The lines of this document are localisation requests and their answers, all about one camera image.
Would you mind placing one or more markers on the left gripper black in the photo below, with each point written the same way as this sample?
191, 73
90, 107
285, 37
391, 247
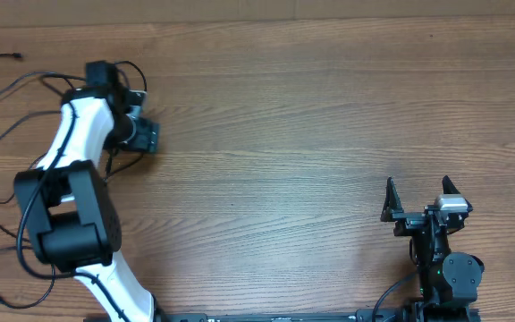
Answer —
146, 135

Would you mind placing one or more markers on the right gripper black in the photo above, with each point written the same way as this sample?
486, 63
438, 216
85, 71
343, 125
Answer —
407, 221

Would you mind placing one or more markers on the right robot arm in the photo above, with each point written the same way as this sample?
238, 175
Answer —
448, 280

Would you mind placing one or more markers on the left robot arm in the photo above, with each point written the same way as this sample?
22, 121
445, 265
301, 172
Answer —
65, 206

